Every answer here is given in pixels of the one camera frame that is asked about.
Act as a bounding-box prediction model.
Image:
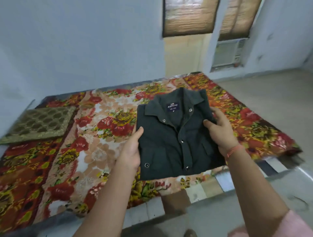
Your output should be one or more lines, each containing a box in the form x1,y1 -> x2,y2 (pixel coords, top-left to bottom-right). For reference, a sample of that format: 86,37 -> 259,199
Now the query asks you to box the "person's left hand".
121,126 -> 145,172

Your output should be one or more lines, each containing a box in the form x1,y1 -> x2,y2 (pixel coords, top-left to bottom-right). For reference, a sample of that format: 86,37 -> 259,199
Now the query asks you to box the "person's right hand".
203,107 -> 243,157

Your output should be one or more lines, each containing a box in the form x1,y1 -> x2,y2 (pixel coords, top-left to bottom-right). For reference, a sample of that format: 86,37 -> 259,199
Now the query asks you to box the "dark green shirt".
135,87 -> 226,181

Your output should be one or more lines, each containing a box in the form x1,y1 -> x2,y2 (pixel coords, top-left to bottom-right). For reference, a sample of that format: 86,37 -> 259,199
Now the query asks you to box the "person's left forearm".
73,162 -> 141,237

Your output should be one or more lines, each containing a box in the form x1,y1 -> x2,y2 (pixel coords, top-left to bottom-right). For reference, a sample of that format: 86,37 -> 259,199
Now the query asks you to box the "person's right forearm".
225,146 -> 292,237

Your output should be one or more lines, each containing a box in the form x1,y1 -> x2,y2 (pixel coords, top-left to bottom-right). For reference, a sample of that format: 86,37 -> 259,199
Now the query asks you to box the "bed mattress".
0,71 -> 305,237

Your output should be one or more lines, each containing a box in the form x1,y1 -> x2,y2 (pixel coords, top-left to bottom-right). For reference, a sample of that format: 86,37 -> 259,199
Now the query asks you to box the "red floral bedsheet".
0,72 -> 303,233

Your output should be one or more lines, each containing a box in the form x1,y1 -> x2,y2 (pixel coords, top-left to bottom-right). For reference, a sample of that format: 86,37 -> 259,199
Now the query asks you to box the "white window air conditioner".
211,38 -> 246,68

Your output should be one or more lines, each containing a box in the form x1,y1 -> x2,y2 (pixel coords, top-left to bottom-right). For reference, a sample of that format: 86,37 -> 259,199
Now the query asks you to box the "olive gold patterned cushion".
0,105 -> 77,145

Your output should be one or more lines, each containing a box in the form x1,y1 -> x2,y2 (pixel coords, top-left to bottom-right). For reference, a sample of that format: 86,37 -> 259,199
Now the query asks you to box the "brown window blind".
217,0 -> 262,42
162,0 -> 221,38

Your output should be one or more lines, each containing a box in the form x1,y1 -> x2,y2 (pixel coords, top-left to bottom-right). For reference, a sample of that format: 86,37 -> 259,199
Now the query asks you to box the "pink shirt sleeve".
227,209 -> 313,237

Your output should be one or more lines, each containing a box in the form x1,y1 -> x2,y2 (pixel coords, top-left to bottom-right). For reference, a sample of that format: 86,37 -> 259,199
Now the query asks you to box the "orange thread bracelet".
225,144 -> 246,159

